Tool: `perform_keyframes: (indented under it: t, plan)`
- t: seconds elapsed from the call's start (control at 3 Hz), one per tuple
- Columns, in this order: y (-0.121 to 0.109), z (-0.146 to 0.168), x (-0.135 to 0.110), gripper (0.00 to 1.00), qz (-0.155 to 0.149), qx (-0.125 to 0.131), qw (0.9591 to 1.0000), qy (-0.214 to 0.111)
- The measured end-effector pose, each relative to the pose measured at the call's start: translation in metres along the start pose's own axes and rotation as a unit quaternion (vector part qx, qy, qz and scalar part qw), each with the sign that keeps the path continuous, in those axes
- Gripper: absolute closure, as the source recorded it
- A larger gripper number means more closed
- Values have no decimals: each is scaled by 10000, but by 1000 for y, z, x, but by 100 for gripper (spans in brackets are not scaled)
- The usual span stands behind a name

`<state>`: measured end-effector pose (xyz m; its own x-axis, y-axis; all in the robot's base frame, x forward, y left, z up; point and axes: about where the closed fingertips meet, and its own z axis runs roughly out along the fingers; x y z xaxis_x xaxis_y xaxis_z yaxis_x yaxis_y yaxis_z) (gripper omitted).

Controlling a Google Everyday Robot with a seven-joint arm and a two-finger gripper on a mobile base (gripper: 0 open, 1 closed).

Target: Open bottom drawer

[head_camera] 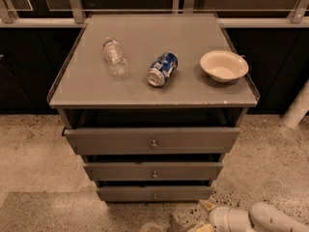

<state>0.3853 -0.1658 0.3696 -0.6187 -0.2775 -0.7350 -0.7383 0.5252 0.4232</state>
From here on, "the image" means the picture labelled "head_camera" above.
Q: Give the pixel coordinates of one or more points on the grey middle drawer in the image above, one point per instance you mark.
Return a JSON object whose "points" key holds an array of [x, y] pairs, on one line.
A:
{"points": [[153, 171]]}

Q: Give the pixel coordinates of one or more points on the metal window railing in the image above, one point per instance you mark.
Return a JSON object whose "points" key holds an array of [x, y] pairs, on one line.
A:
{"points": [[231, 13]]}

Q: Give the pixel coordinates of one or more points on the grey top drawer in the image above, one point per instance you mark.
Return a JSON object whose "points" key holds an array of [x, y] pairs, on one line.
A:
{"points": [[150, 141]]}

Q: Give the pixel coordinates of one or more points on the clear plastic water bottle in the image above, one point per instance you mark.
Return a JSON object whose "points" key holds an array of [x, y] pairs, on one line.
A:
{"points": [[115, 57]]}

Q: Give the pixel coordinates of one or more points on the blue soda can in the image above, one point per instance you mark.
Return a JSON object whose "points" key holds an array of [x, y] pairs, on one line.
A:
{"points": [[162, 69]]}

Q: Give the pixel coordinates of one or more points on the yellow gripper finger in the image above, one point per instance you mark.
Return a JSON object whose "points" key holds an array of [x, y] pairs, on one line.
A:
{"points": [[206, 205], [202, 227]]}

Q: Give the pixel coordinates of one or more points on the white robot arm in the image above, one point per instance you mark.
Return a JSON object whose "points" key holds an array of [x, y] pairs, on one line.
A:
{"points": [[261, 217]]}

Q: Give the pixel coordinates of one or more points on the white cylindrical post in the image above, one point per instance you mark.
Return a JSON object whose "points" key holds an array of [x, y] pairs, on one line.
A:
{"points": [[298, 108]]}

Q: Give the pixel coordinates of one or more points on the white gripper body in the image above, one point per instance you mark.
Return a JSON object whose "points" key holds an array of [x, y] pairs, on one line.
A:
{"points": [[219, 217]]}

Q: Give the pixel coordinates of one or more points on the grey drawer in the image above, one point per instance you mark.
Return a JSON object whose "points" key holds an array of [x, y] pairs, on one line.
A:
{"points": [[150, 141], [154, 193], [153, 171]]}

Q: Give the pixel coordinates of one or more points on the grey bottom drawer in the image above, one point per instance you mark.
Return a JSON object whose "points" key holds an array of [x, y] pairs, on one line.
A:
{"points": [[154, 193]]}

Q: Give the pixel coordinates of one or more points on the white bowl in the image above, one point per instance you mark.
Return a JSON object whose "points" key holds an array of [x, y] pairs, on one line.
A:
{"points": [[223, 66]]}

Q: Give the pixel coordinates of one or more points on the grey drawer cabinet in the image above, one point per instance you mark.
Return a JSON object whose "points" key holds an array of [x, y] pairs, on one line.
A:
{"points": [[87, 95]]}

